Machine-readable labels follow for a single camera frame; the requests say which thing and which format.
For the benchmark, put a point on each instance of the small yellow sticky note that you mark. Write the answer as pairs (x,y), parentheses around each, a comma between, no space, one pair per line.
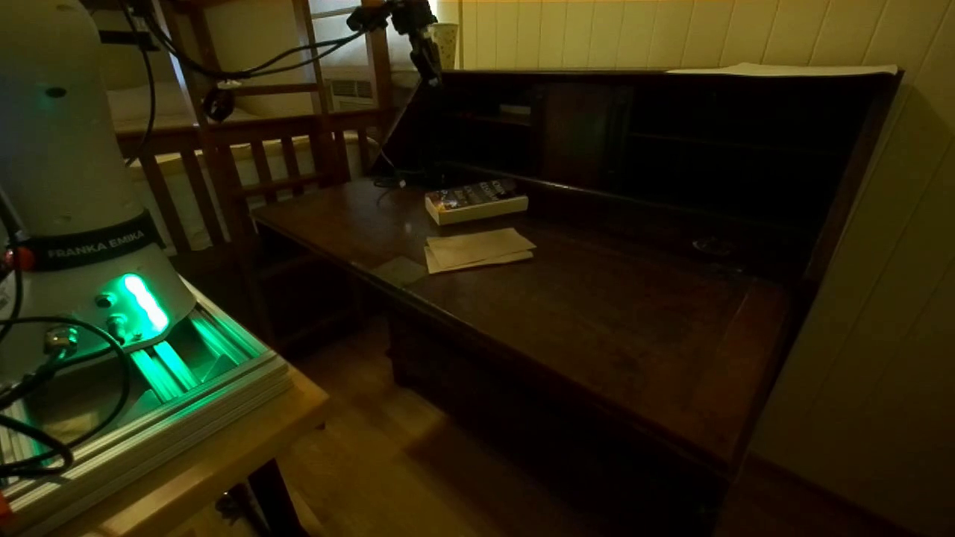
(401,273)

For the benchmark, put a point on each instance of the white paper sheet on cabinet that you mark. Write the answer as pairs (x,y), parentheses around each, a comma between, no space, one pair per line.
(771,69)

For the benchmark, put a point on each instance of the dark wooden secretary desk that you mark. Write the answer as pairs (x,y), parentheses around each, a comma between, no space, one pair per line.
(681,227)

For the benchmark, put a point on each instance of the wooden chair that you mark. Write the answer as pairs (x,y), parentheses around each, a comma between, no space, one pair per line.
(261,130)

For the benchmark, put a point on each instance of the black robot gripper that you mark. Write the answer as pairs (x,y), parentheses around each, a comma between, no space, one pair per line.
(410,18)

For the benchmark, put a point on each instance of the light wooden robot table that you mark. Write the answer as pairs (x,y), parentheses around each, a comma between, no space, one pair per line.
(246,452)

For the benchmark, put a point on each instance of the white franka robot arm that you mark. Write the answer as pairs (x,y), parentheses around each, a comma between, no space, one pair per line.
(88,245)

